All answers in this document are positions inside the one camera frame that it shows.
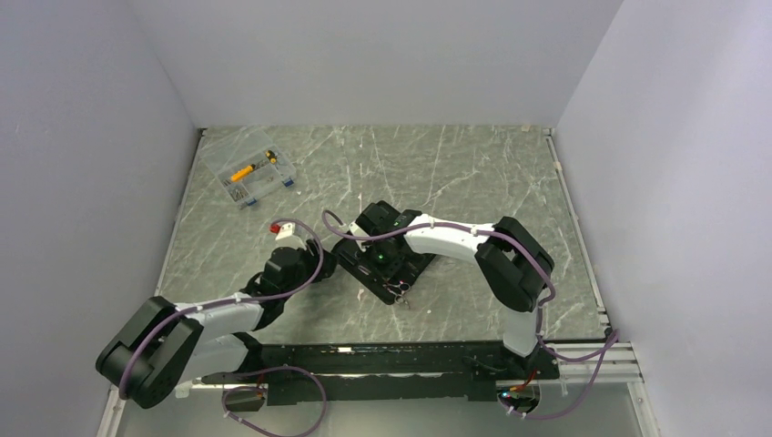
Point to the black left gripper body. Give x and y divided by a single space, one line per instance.
308 265

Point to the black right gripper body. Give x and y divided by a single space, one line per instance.
382 260

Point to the silver thinning scissors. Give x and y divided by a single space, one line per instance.
399 292

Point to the black zippered tool case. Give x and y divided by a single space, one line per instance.
351 258

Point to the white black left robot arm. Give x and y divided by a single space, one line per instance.
165 344

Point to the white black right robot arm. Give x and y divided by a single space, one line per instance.
515 266

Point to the clear plastic organizer box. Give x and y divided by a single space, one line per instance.
225 150

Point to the small black yellow tool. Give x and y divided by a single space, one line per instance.
271 156

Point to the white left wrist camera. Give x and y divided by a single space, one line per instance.
285 232

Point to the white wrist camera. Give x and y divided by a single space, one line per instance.
356 231
285 232

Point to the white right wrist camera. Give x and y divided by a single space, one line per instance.
356 231

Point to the yellow handled screwdriver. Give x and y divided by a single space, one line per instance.
242 173

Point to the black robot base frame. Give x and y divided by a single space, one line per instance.
473 370

